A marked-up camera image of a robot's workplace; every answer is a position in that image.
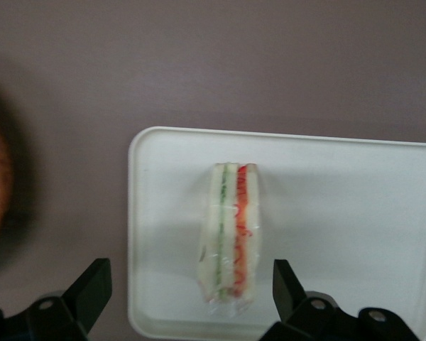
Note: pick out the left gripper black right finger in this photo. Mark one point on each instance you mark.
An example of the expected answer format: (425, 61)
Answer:
(287, 291)

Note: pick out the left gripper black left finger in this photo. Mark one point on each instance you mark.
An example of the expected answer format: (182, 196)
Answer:
(88, 287)

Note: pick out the triangular sandwich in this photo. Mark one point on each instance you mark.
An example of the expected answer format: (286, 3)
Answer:
(230, 231)

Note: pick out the cream rectangular tray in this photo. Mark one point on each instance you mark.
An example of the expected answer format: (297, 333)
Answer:
(341, 213)

